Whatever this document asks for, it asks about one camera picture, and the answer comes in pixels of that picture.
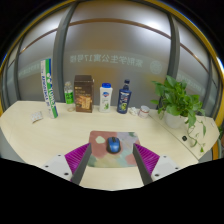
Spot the white green shuttlecock tube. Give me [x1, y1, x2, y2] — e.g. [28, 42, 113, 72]
[40, 58, 60, 120]

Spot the pink floral mouse pad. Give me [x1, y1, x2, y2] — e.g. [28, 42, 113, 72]
[87, 130, 142, 169]

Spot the small white dotted packet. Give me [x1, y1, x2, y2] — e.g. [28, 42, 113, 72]
[30, 111, 45, 124]

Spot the white shampoo bottle blue cap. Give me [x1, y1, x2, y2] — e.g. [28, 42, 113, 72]
[98, 82, 114, 114]

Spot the blue computer mouse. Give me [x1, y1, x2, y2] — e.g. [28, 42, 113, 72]
[105, 136, 122, 155]

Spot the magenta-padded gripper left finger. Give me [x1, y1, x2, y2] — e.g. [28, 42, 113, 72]
[42, 142, 93, 186]

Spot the green potted plant white pot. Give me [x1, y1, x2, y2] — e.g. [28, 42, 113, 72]
[149, 75, 208, 154]

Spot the crumpled white wrapper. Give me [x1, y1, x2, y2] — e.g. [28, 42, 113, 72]
[128, 106, 140, 117]

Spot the small white pink jar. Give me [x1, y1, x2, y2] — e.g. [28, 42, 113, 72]
[138, 105, 151, 119]

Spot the clear bottle green label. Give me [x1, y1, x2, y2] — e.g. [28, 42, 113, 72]
[63, 81, 77, 113]

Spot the dark blue shampoo bottle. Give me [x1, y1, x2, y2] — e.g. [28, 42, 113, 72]
[116, 78, 133, 115]

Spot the brown cracker box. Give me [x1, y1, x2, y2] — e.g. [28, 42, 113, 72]
[73, 74, 95, 114]

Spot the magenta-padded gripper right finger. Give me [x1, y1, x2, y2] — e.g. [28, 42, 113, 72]
[132, 143, 184, 186]

